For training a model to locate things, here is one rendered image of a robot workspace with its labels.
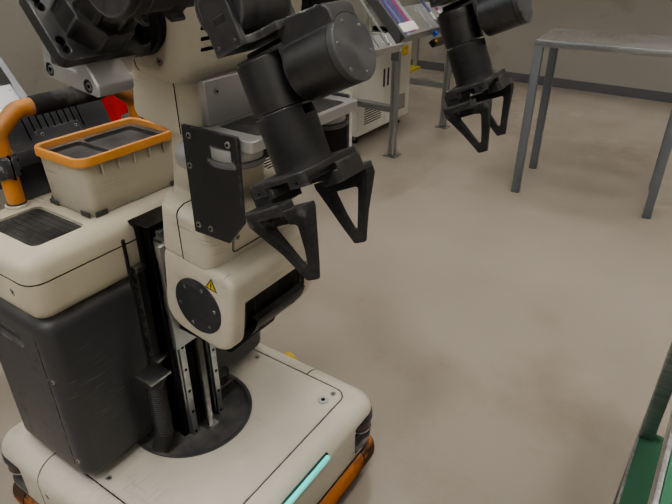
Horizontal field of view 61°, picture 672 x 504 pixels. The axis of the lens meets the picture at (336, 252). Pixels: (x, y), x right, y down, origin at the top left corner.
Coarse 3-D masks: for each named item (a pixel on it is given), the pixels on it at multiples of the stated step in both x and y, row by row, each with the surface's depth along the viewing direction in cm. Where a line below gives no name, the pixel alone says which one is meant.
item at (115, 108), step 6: (108, 96) 203; (114, 96) 202; (102, 102) 207; (108, 102) 205; (114, 102) 203; (120, 102) 205; (108, 108) 206; (114, 108) 204; (120, 108) 206; (126, 108) 208; (108, 114) 208; (114, 114) 205; (120, 114) 206; (114, 120) 207
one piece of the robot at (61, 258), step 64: (0, 128) 101; (0, 256) 94; (64, 256) 96; (128, 256) 107; (0, 320) 105; (64, 320) 100; (128, 320) 111; (64, 384) 103; (128, 384) 116; (192, 384) 126; (64, 448) 115
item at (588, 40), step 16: (560, 32) 297; (576, 32) 297; (592, 32) 297; (608, 32) 297; (576, 48) 270; (592, 48) 267; (608, 48) 264; (624, 48) 261; (640, 48) 258; (656, 48) 258; (544, 80) 322; (528, 96) 291; (544, 96) 326; (528, 112) 294; (544, 112) 329; (528, 128) 297; (656, 176) 277; (656, 192) 280
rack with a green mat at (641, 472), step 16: (656, 384) 113; (656, 400) 114; (656, 416) 115; (640, 432) 119; (656, 432) 117; (640, 448) 116; (656, 448) 116; (640, 464) 113; (656, 464) 113; (624, 480) 110; (640, 480) 110; (656, 480) 39; (624, 496) 106; (640, 496) 106; (656, 496) 38
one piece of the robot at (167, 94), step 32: (160, 32) 69; (192, 32) 72; (160, 64) 72; (192, 64) 74; (224, 64) 79; (160, 96) 84; (192, 96) 80; (192, 224) 87; (288, 224) 103; (192, 256) 90; (224, 256) 90; (256, 256) 94; (192, 288) 93; (224, 288) 89; (256, 288) 93; (192, 320) 97; (224, 320) 92
